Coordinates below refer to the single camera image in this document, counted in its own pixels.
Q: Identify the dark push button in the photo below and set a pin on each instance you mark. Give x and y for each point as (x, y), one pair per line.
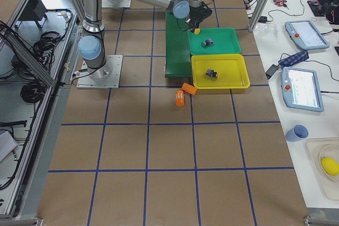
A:
(207, 43)

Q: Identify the blue plastic cup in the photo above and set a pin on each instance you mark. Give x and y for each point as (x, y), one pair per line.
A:
(297, 133)

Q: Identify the clear plastic bin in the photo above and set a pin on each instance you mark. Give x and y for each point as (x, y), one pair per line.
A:
(319, 148)

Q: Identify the yellow plastic tray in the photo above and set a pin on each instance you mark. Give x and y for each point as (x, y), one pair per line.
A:
(231, 68)

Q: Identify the yellow push button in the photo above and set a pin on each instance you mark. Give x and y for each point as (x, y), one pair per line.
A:
(212, 73)
(196, 31)

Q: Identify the black power adapter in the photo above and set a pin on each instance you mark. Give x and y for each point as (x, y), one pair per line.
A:
(271, 71)

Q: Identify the green conveyor belt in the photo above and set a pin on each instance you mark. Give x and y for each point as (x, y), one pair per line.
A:
(177, 50)

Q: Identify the green plastic tray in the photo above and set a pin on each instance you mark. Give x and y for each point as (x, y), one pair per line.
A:
(214, 41)

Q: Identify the orange cylinder with 4680 label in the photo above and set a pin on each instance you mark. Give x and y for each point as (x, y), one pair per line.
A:
(179, 98)

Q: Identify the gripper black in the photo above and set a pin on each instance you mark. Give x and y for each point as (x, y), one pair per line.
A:
(197, 15)

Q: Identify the far teach pendant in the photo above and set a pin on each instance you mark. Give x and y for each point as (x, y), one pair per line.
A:
(305, 35)

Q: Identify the yellow lemon toy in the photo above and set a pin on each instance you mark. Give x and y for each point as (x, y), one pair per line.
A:
(329, 165)

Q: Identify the plain orange cylinder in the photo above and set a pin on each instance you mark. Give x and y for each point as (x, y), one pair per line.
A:
(189, 88)

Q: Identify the teach pendant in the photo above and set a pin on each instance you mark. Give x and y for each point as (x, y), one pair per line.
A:
(300, 89)
(305, 35)

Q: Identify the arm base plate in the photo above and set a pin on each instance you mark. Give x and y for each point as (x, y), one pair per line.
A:
(116, 4)
(107, 76)

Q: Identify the blue plaid pouch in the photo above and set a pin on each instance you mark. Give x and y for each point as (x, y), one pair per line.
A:
(287, 60)

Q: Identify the near teach pendant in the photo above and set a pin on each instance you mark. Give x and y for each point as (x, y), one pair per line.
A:
(300, 89)

